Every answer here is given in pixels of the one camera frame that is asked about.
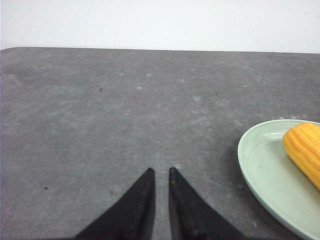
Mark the light green oval plate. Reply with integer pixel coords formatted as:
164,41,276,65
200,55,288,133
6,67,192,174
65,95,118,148
237,119,320,240

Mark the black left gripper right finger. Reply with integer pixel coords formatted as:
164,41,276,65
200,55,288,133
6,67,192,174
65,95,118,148
168,167,246,240

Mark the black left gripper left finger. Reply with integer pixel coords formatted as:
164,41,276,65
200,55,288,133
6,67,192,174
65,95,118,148
75,168,156,240

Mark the yellow corn cob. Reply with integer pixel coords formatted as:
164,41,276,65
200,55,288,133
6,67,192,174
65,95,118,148
282,122,320,189

